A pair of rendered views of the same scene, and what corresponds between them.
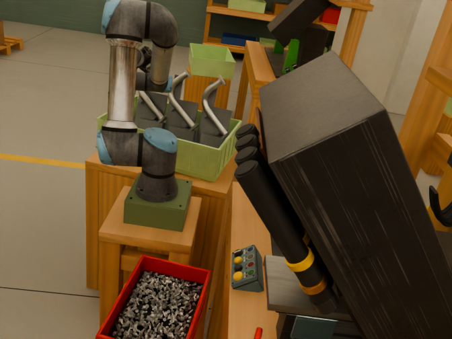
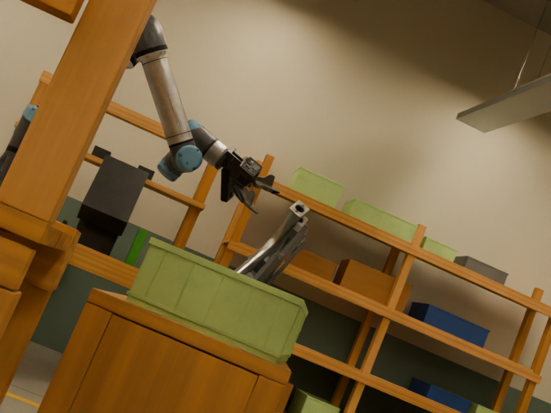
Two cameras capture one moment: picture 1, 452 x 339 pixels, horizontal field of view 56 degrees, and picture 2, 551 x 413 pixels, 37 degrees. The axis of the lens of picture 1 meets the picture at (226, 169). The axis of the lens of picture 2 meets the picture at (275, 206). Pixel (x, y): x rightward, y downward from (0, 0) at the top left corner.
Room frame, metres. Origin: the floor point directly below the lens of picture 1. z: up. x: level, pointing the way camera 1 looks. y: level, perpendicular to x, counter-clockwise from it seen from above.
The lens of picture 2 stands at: (1.80, -2.05, 0.86)
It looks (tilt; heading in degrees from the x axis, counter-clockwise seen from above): 8 degrees up; 85
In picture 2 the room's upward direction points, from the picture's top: 23 degrees clockwise
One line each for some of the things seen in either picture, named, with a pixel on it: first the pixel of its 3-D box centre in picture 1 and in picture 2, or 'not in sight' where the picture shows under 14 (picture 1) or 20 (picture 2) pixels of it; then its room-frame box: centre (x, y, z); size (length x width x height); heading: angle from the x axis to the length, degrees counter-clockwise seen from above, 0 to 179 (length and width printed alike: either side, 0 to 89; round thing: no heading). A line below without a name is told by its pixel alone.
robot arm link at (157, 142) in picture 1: (157, 149); (38, 132); (1.31, 0.24, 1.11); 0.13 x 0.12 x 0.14; 104
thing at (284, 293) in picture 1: (350, 293); not in sight; (0.75, -0.32, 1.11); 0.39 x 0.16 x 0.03; 93
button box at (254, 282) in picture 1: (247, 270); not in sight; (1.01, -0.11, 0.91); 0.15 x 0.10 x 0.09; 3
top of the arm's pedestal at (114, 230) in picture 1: (154, 217); not in sight; (1.31, 0.24, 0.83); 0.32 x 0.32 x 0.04; 1
